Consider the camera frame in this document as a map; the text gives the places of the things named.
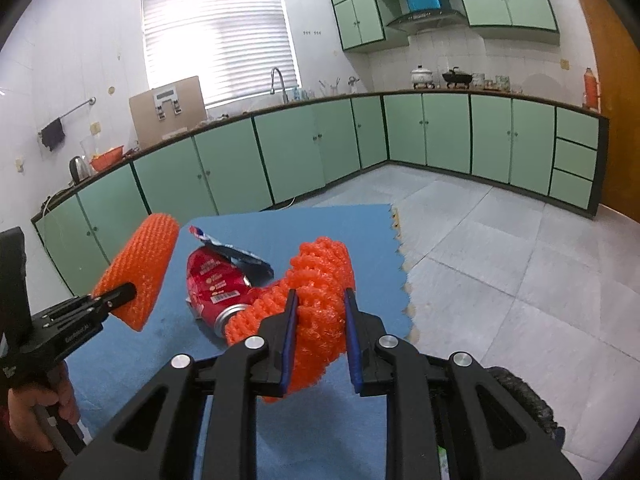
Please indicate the person's left hand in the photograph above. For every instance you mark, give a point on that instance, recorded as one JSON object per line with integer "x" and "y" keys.
{"x": 30, "y": 410}

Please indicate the range hood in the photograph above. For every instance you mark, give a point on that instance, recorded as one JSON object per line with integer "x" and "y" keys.
{"x": 425, "y": 19}

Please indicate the green lower kitchen cabinets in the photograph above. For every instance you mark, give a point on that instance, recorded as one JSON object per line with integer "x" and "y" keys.
{"x": 290, "y": 150}

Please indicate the steel towel rail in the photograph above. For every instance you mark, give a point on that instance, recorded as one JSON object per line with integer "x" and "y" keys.
{"x": 77, "y": 106}

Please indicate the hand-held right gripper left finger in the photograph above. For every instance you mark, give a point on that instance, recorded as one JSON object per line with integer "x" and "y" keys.
{"x": 287, "y": 355}

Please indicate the white bracket on board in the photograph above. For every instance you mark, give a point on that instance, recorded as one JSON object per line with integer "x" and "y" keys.
{"x": 165, "y": 94}

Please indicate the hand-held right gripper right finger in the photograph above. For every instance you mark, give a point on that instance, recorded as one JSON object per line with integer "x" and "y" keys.
{"x": 352, "y": 350}

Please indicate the green upper wall cabinets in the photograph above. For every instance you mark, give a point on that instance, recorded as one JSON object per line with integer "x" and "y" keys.
{"x": 505, "y": 0}

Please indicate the blue scalloped table mat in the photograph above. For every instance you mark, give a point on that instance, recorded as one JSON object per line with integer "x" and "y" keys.
{"x": 325, "y": 225}

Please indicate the white cooking pot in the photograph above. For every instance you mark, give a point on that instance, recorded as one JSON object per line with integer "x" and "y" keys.
{"x": 422, "y": 77}

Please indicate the twisted orange foam net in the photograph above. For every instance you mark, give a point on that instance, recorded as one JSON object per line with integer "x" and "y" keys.
{"x": 315, "y": 280}

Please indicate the clear glass jar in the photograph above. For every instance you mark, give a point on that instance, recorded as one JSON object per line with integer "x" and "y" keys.
{"x": 478, "y": 81}
{"x": 502, "y": 82}

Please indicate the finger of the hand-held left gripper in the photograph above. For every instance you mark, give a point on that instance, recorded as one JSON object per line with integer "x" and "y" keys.
{"x": 117, "y": 294}

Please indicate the red thermos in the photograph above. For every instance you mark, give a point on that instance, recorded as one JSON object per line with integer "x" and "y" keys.
{"x": 591, "y": 90}

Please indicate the wooden door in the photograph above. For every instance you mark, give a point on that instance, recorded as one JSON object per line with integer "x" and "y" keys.
{"x": 620, "y": 110}

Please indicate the orange plastic basin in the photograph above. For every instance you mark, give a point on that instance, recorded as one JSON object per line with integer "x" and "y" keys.
{"x": 107, "y": 158}

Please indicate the steel kitchen faucet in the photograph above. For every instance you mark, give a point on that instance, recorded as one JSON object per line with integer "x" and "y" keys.
{"x": 286, "y": 92}

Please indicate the black wok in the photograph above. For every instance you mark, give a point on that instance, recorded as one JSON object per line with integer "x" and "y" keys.
{"x": 456, "y": 78}

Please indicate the white window blind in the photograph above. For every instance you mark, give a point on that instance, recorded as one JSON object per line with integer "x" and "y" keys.
{"x": 215, "y": 40}

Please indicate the steel electric kettle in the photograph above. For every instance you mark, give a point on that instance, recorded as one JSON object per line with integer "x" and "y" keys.
{"x": 80, "y": 170}

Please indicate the utensil holder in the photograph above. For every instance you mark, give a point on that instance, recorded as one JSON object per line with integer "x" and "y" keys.
{"x": 330, "y": 89}

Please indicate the dark cloth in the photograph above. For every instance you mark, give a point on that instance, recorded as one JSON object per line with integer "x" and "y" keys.
{"x": 53, "y": 134}

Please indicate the red snack can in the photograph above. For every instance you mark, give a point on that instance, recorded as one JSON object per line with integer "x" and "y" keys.
{"x": 215, "y": 280}

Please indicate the clear plastic pitcher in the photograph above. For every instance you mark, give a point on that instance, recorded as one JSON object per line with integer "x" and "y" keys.
{"x": 87, "y": 150}

